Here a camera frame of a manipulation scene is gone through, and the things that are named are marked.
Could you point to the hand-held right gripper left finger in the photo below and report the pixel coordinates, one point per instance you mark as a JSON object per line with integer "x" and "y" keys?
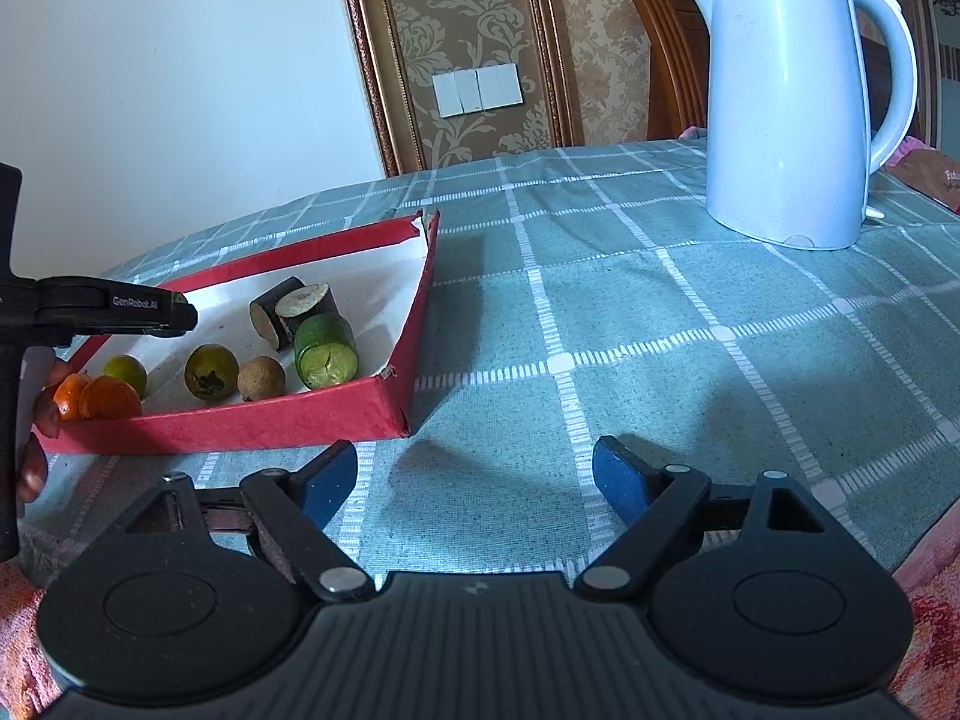
{"x": 330, "y": 484}

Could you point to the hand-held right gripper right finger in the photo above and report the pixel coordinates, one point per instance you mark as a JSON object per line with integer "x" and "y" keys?
{"x": 622, "y": 476}

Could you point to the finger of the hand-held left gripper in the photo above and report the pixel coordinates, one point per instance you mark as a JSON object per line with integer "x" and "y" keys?
{"x": 180, "y": 315}

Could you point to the green tomato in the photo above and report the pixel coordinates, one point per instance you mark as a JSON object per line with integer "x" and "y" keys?
{"x": 212, "y": 371}
{"x": 126, "y": 371}

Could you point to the dark sugarcane piece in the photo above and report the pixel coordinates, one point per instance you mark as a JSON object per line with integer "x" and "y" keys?
{"x": 307, "y": 301}
{"x": 268, "y": 315}

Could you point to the red cardboard box tray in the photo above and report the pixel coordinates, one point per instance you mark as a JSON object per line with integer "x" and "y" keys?
{"x": 262, "y": 420}

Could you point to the large brown round fruit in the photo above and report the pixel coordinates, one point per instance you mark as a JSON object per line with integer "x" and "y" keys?
{"x": 261, "y": 379}

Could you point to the orange mandarin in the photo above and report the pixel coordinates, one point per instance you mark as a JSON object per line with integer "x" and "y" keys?
{"x": 69, "y": 399}
{"x": 111, "y": 399}

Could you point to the green cucumber piece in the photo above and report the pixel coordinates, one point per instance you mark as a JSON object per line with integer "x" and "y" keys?
{"x": 326, "y": 351}

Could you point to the person's left hand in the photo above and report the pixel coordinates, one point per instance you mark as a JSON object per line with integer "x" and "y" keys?
{"x": 41, "y": 409}

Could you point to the green checked tablecloth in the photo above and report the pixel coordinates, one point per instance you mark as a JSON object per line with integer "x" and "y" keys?
{"x": 637, "y": 300}

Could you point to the pink floral towel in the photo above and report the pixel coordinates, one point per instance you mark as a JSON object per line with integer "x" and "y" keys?
{"x": 930, "y": 600}

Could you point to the pink cloth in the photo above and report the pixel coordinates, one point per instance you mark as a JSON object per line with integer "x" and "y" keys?
{"x": 694, "y": 133}

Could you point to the white electric kettle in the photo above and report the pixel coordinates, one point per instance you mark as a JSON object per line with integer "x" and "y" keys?
{"x": 780, "y": 127}

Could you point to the gold framed wallpaper panel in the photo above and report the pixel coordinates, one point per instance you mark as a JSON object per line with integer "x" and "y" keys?
{"x": 465, "y": 15}

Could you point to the brown wooden headboard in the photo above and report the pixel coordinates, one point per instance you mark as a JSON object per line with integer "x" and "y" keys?
{"x": 667, "y": 52}

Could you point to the brown printed bag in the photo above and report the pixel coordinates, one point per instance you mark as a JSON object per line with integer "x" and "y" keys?
{"x": 934, "y": 176}

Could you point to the white wall switch panel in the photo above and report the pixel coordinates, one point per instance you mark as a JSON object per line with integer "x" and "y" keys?
{"x": 478, "y": 90}

